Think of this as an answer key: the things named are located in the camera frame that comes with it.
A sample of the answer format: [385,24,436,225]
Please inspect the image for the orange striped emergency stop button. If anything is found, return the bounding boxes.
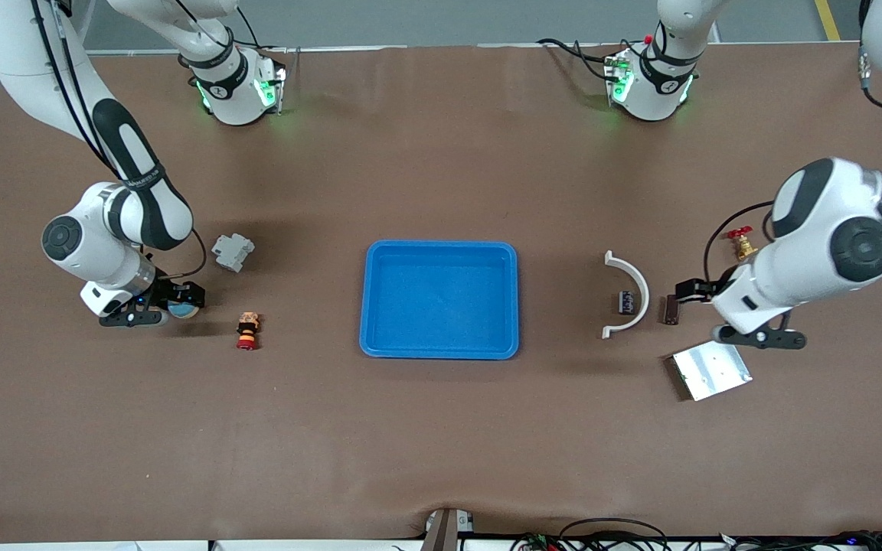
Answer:
[236,311,261,351]

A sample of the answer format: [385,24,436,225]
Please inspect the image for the silver metal power supply box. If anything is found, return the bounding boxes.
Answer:
[667,335,753,402]

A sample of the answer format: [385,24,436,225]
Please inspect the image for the brass valve red handle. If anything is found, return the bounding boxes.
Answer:
[723,226,761,263]

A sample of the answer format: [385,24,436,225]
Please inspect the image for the white curved plastic bracket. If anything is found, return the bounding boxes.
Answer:
[602,250,651,340]

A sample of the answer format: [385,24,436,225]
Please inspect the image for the black floor cable bundle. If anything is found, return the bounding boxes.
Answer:
[510,517,882,551]

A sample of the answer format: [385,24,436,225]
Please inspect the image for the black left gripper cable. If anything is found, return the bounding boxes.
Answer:
[704,201,777,288]

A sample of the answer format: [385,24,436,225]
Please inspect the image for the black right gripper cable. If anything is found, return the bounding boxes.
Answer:
[31,0,208,280]

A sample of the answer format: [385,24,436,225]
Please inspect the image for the metal table edge bracket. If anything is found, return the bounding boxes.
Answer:
[422,507,476,551]

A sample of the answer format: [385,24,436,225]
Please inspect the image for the white circuit breaker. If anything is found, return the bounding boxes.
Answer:
[211,233,256,273]

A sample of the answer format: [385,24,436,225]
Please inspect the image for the blue plastic tray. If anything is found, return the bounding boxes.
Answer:
[359,240,520,360]

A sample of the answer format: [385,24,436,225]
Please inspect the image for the black left arm base cable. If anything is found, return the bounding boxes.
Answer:
[537,37,619,82]

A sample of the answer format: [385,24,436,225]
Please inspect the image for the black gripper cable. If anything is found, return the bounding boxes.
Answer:
[704,201,777,288]
[31,0,208,280]

